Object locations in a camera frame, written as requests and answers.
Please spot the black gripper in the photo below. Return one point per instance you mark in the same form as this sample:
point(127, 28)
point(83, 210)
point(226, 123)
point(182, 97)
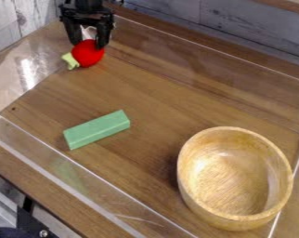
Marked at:
point(87, 12)

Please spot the red plush strawberry toy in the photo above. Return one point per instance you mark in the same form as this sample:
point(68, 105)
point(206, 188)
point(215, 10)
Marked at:
point(84, 55)

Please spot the green rectangular block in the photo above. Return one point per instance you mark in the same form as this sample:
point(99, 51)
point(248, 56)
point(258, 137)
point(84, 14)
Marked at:
point(98, 129)

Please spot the wooden bowl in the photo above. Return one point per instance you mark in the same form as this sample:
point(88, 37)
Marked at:
point(235, 178)

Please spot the black clamp under table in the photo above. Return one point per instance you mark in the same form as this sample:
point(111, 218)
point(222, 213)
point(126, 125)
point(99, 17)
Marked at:
point(18, 224)

